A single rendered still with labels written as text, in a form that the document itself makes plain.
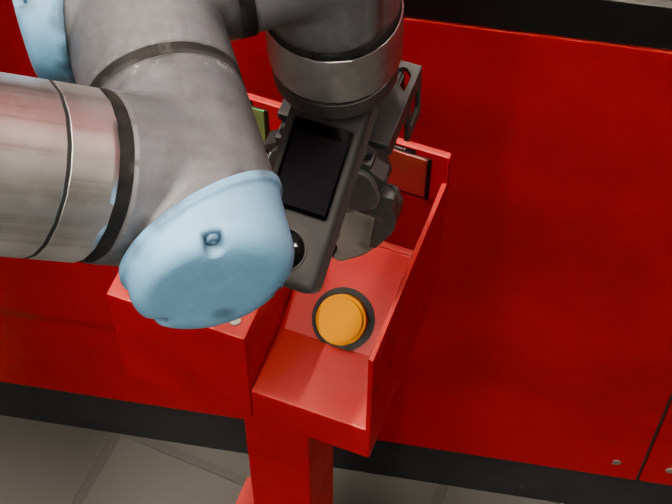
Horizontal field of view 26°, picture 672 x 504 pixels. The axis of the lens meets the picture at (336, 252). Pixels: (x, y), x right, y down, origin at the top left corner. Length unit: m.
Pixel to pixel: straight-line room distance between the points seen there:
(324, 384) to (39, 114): 0.53
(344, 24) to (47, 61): 0.15
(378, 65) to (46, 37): 0.18
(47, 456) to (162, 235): 1.28
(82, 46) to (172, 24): 0.04
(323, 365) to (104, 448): 0.80
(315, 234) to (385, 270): 0.26
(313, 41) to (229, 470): 1.13
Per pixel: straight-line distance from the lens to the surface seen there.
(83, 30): 0.68
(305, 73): 0.77
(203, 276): 0.61
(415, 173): 1.04
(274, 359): 1.08
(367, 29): 0.74
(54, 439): 1.87
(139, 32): 0.66
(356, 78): 0.77
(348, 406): 1.06
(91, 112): 0.60
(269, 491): 1.36
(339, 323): 1.08
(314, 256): 0.82
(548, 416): 1.62
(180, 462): 1.83
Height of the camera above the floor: 1.65
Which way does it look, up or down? 57 degrees down
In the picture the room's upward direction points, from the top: straight up
